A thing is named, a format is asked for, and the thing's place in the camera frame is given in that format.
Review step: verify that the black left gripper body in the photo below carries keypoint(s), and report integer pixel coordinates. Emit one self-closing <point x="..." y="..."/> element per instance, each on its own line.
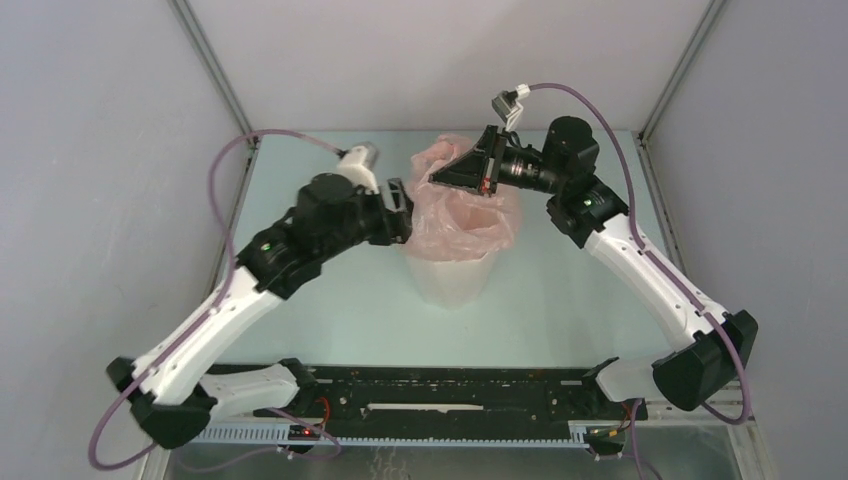
<point x="380" y="226"/>

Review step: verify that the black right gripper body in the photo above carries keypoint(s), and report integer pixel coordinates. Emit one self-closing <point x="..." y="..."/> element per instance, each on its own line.
<point x="524" y="169"/>

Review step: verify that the pink plastic trash bag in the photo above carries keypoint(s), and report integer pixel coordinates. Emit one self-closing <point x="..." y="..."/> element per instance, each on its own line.
<point x="451" y="224"/>

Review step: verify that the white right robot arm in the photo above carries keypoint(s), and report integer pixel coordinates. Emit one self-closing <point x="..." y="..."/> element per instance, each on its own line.
<point x="708" y="345"/>

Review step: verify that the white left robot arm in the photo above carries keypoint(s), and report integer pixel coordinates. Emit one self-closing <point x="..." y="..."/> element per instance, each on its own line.
<point x="172" y="392"/>

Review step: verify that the white faceted trash bin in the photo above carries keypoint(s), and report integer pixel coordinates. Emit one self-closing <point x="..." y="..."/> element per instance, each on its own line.
<point x="451" y="284"/>

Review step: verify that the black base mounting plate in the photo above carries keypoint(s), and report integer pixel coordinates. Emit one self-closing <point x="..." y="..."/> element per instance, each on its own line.
<point x="406" y="399"/>

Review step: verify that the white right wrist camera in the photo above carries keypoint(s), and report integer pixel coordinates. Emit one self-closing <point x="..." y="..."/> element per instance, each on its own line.
<point x="507" y="105"/>

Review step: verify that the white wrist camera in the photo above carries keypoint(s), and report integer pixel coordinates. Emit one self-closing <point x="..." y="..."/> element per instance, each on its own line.
<point x="357" y="165"/>
<point x="507" y="105"/>

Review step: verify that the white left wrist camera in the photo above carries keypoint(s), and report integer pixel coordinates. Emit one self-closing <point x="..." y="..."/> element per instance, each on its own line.
<point x="357" y="165"/>

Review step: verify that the aluminium frame rail right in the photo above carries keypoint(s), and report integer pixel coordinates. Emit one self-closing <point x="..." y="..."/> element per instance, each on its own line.
<point x="697" y="41"/>

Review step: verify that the aluminium frame rail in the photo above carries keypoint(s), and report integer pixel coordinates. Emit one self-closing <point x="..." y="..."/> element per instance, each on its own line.
<point x="189" y="21"/>
<point x="697" y="41"/>

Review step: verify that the light blue cable duct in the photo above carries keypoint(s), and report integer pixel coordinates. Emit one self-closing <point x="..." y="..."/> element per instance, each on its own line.
<point x="283" y="434"/>

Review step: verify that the aluminium frame rail left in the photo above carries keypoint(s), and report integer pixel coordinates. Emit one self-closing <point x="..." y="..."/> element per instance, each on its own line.
<point x="189" y="21"/>

